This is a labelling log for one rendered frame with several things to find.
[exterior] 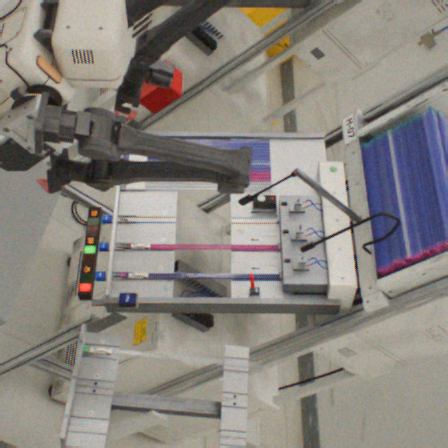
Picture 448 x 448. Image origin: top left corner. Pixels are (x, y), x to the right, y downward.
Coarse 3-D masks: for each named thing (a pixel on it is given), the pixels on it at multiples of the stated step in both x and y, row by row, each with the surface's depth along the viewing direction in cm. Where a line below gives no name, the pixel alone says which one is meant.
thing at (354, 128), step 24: (432, 96) 249; (360, 120) 271; (384, 120) 258; (360, 144) 263; (360, 168) 256; (72, 192) 310; (432, 264) 220; (216, 288) 296; (384, 288) 230; (408, 288) 230; (48, 360) 268
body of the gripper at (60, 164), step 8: (64, 152) 224; (56, 160) 222; (64, 160) 221; (72, 160) 220; (56, 168) 221; (64, 168) 220; (56, 176) 223; (64, 176) 221; (56, 184) 223; (64, 184) 226
